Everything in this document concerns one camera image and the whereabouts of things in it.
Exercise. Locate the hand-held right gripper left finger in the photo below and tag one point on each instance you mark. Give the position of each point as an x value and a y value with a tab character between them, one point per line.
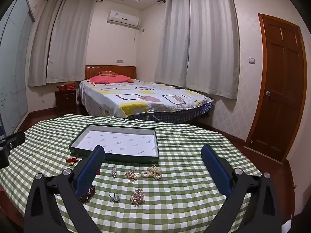
89	174

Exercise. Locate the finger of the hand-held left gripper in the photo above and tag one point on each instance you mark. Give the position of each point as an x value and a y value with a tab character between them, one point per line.
15	137

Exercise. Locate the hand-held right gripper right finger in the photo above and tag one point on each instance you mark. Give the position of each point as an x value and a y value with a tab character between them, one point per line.
216	172

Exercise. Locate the red knot charm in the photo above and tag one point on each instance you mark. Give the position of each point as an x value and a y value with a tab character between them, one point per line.
72	160

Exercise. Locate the gold pink brooch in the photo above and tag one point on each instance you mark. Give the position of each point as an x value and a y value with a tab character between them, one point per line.
131	175

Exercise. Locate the green shallow box tray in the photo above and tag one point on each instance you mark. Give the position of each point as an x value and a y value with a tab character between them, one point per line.
121	140

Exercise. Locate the pink rhinestone brooch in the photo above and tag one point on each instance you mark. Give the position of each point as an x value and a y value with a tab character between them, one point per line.
137	196

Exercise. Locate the green white checkered tablecloth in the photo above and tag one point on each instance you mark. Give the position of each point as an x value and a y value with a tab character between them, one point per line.
170	199

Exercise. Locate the dark wooden nightstand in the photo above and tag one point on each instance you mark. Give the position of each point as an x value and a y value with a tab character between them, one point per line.
65	102

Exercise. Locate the blue plaid bed sheet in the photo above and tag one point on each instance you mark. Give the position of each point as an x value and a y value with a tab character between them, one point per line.
184	115

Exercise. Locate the red box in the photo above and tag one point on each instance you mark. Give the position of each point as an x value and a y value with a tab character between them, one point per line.
68	88

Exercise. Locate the frosted glass wardrobe door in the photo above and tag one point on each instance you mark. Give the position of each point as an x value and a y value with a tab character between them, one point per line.
13	65

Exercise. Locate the tan cloth bundle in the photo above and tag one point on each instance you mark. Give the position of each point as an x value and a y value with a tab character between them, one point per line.
70	82

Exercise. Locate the white eyelet curtain panel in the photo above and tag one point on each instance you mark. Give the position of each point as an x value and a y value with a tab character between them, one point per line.
40	53
70	41
213	43
171	41

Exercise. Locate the silver door knob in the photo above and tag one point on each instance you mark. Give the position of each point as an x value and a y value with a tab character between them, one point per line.
267	94

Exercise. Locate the bed with patterned cover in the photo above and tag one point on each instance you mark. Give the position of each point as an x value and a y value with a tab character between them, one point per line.
145	94

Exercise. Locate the pink pillow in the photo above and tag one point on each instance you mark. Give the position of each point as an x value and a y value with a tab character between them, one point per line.
111	79

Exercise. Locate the wooden headboard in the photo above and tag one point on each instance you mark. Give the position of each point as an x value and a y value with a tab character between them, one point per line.
92	71

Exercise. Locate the small red cushion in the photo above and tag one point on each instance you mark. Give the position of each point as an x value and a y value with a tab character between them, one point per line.
108	73

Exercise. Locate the brown wooden door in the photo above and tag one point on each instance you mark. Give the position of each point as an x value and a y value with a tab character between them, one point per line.
279	89

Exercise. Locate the wall light switch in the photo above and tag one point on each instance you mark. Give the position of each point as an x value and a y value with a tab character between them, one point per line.
252	60

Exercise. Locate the white wall air conditioner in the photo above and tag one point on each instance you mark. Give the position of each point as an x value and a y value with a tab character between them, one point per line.
122	19

